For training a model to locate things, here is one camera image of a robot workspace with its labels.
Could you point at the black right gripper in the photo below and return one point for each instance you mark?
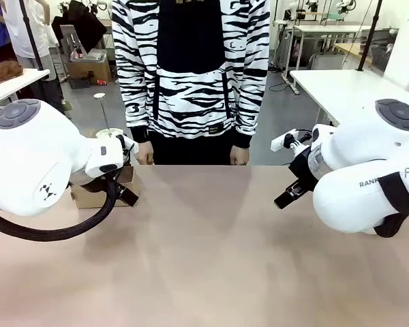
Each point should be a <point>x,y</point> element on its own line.
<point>303,167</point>

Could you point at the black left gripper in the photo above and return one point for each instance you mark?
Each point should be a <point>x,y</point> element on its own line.
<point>88,185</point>

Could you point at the person's right forearm zebra sleeve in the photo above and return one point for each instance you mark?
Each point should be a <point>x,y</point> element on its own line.
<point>133,98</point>

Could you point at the person's left forearm zebra sleeve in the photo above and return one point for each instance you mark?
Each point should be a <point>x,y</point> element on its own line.
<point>250,102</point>

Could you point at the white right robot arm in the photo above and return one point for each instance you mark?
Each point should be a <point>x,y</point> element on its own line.
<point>358,177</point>

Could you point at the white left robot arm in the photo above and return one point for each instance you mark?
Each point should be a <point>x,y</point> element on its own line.
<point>30,160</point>

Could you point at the brown cardboard drink carrier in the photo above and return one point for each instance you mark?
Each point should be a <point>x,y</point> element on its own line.
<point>88,199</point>

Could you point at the person's right hand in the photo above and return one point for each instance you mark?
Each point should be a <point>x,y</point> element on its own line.
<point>145,155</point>

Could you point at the person's left hand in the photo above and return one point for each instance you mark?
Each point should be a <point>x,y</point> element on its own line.
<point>240,157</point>

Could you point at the thin stand with white disc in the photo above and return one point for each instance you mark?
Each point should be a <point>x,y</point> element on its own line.
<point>104,114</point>

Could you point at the small red item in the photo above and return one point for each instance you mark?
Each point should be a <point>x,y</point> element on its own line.
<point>102,82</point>

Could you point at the large white side table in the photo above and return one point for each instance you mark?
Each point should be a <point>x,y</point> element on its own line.
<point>341,92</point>

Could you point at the small black box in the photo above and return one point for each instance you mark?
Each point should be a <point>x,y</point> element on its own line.
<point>79,83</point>

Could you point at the person in zebra striped hoodie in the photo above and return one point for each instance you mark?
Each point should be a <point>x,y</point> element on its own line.
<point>191,85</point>

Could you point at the large cardboard box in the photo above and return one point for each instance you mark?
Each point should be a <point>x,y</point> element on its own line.
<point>88,66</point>

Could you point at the grey chair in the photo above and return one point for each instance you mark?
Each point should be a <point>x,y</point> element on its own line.
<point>325,61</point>

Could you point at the white table with brown fur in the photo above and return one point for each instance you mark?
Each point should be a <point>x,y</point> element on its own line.
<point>10,86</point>

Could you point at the white background workbench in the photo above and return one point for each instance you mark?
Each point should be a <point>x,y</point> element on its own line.
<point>323,29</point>

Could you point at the black hanging cloth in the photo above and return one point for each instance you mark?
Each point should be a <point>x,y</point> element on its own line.
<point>83,25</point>

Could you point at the brown furry item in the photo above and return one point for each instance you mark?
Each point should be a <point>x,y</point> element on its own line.
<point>1,72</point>

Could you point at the person in white shirt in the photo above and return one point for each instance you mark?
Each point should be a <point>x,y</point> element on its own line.
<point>24,30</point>

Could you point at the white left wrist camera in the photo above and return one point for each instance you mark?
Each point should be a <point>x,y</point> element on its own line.
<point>131,145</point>

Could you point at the black camera pole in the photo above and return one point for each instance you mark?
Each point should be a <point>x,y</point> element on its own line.
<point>32,37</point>
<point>369,37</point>

